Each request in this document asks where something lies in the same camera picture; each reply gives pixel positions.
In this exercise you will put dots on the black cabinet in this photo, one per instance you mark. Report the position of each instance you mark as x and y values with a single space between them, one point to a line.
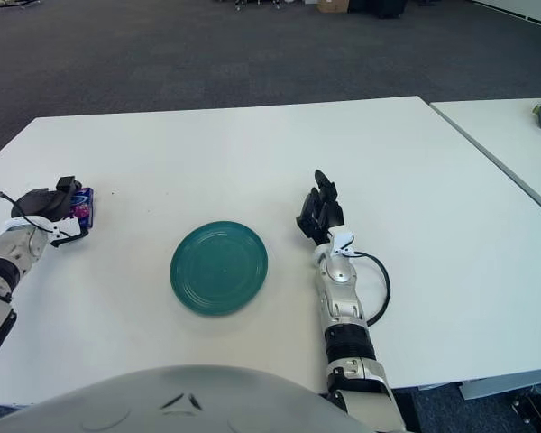
378 8

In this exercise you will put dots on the grey robot torso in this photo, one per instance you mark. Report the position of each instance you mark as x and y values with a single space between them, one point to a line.
185 406

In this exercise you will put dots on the black floor stand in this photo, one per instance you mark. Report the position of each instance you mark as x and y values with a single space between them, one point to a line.
13 2

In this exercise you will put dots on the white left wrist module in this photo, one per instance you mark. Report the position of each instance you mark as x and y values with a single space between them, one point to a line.
65 226

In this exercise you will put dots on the green round plate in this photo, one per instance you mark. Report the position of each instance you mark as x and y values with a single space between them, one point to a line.
219 268

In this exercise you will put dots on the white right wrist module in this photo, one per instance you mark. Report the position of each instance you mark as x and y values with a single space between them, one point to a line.
342 243

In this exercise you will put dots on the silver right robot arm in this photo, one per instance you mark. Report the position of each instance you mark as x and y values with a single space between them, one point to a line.
340 279

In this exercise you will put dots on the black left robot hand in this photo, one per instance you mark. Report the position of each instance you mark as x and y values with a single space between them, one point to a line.
40 203

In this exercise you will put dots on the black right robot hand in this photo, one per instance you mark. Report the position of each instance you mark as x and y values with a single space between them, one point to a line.
324 212

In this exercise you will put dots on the grey table foot beam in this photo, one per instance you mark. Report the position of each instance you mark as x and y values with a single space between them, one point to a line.
500 389

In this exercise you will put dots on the black wheeled base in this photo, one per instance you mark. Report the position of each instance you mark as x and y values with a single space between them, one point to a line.
534 406

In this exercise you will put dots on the blue purple gum box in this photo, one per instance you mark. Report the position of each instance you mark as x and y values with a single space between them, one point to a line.
85 207

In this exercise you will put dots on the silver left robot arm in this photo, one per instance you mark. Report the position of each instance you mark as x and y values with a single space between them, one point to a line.
18 248

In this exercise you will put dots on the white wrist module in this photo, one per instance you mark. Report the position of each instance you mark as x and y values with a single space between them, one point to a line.
65 226
342 243

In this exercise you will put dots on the black chair caster base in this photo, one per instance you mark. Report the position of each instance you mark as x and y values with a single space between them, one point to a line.
257 3

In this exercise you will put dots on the brown cardboard box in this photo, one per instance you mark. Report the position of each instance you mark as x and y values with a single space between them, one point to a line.
333 5

